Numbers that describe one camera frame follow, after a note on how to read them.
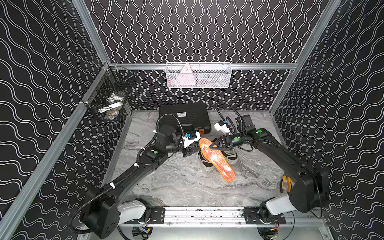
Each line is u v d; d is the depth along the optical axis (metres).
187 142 0.62
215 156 0.68
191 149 0.65
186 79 0.92
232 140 0.66
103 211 0.39
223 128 0.70
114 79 0.98
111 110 0.73
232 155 0.89
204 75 1.25
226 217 0.75
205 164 0.87
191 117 1.08
